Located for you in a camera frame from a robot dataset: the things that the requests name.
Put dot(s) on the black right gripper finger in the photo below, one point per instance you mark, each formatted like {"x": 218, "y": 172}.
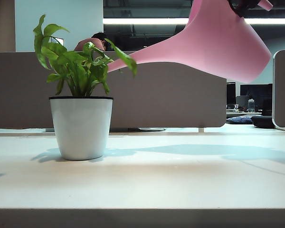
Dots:
{"x": 240, "y": 6}

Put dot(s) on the pink plastic watering can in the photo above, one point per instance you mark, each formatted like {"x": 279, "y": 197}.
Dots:
{"x": 216, "y": 47}

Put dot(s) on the clear water bottle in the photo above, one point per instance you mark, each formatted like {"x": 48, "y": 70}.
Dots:
{"x": 251, "y": 105}

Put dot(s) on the green leafy plant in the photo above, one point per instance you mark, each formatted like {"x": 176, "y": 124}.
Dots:
{"x": 78, "y": 71}

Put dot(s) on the white plant pot black rim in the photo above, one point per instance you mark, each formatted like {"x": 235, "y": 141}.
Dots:
{"x": 80, "y": 128}

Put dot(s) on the black computer monitor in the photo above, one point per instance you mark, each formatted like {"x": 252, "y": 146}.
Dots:
{"x": 256, "y": 91}

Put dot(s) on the white ceiling light strip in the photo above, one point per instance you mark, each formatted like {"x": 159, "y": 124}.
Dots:
{"x": 145, "y": 21}

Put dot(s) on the clear drinking glass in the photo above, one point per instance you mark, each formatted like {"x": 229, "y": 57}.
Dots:
{"x": 236, "y": 107}

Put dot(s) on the blue patterned cloth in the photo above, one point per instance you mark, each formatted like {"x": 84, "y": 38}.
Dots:
{"x": 238, "y": 120}

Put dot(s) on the black round cushion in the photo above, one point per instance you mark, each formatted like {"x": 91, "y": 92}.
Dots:
{"x": 262, "y": 121}

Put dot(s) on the long brown desk partition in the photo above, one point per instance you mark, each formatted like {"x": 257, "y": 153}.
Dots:
{"x": 156, "y": 99}

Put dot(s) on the flat grey monitor base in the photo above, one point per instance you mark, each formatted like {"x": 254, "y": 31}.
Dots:
{"x": 147, "y": 129}

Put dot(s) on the person in pink shirt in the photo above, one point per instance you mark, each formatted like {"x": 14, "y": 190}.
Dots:
{"x": 85, "y": 45}

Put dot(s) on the small lit white screen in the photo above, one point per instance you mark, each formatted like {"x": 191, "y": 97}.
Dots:
{"x": 59, "y": 40}

